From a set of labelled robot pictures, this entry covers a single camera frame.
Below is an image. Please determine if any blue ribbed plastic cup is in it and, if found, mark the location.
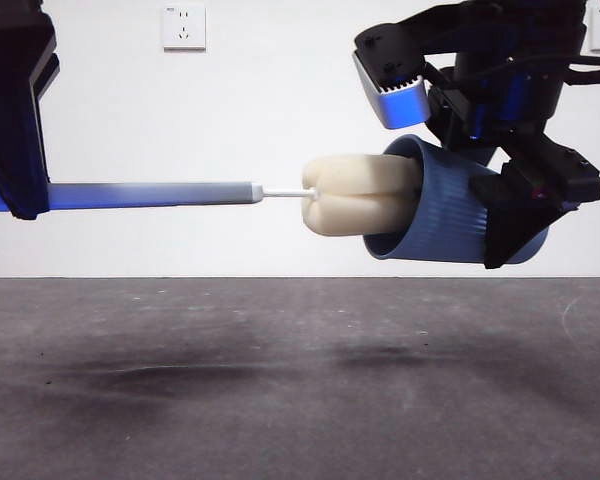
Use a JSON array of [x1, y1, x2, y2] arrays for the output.
[[362, 134, 551, 264]]

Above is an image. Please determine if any grey-handled sponge cup brush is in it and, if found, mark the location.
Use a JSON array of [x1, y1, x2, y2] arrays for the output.
[[0, 153, 424, 236]]

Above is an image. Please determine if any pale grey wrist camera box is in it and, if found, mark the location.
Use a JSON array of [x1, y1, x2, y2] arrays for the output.
[[352, 49, 431, 130]]

